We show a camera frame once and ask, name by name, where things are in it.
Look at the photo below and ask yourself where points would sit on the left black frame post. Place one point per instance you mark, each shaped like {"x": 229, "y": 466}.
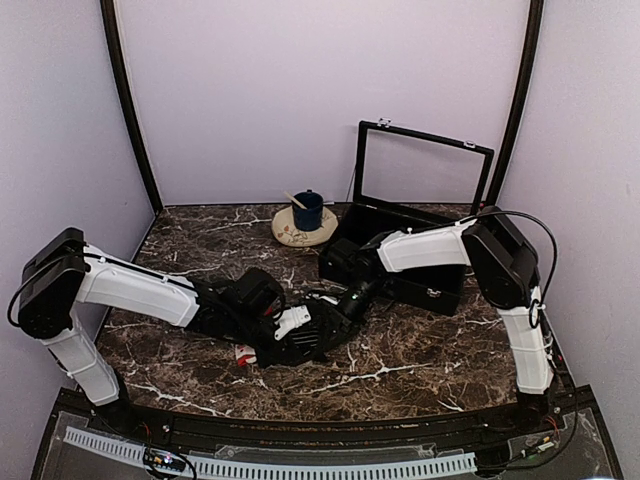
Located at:
{"x": 126, "y": 101}

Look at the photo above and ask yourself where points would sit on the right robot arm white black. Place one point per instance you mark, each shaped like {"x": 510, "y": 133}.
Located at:
{"x": 505, "y": 266}

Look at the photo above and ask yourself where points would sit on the red Santa Christmas sock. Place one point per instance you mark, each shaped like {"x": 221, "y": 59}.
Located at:
{"x": 245, "y": 354}

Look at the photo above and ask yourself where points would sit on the white slotted cable duct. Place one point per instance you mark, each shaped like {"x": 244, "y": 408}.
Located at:
{"x": 234, "y": 462}

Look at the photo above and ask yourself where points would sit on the right black frame post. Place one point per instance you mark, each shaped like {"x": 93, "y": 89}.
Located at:
{"x": 521, "y": 89}

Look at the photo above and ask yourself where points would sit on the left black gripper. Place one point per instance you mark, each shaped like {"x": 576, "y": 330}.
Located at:
{"x": 266, "y": 357}

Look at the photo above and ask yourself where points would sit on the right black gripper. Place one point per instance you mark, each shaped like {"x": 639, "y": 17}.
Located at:
{"x": 338, "y": 320}

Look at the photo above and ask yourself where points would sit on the black compartment box glass lid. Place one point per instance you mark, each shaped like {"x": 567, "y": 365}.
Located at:
{"x": 404, "y": 178}

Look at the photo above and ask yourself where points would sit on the black white striped sock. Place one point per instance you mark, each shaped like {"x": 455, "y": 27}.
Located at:
{"x": 306, "y": 341}

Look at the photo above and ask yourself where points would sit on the black frame post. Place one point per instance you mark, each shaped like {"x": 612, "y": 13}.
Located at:
{"x": 126, "y": 101}
{"x": 521, "y": 89}

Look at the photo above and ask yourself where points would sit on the blue ceramic cup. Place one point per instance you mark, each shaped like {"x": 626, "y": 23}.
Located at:
{"x": 310, "y": 219}

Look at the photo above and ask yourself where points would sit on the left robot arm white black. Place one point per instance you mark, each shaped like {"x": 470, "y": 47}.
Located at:
{"x": 68, "y": 272}

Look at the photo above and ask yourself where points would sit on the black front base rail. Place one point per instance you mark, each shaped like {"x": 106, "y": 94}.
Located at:
{"x": 250, "y": 412}

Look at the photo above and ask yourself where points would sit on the wooden stick in cup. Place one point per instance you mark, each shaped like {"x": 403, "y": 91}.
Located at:
{"x": 294, "y": 200}

